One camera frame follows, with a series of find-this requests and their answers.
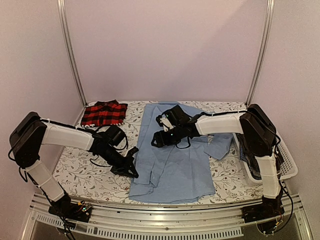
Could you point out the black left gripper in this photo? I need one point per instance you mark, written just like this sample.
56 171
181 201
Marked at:
127 164

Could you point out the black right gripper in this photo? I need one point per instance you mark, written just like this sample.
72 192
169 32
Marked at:
161 139

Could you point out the light blue long sleeve shirt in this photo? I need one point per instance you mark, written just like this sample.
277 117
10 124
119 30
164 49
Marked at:
174 174

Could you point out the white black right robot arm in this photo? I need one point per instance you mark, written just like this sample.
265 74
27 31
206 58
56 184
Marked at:
253 131

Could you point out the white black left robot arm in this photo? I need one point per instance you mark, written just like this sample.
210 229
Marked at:
33 132

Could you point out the red black plaid shirt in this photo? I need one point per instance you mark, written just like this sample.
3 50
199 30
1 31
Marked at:
104 113

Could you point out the blue checked shirt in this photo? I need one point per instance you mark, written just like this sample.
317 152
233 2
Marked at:
242 152

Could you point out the black striped shirt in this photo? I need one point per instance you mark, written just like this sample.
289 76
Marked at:
250 157

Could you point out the white plastic laundry basket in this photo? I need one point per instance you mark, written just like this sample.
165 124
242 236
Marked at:
288 167

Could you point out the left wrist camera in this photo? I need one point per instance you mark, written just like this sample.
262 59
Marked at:
132 151

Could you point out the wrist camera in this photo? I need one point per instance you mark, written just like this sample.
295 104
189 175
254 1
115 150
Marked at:
132 151
164 122

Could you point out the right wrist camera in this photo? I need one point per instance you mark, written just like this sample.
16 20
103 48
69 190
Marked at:
164 122

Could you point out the aluminium front rail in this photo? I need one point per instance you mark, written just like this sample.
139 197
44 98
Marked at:
209 221

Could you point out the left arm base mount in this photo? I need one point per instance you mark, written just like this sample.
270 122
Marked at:
80 211

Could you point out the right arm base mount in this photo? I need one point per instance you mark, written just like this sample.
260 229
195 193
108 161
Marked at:
269 208

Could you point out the left aluminium frame post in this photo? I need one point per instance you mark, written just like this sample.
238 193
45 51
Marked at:
70 51

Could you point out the aluminium frame post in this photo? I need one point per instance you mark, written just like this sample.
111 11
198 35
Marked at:
70 51
270 6

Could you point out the right aluminium frame post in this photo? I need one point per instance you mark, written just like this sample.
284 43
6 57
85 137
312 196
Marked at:
270 6

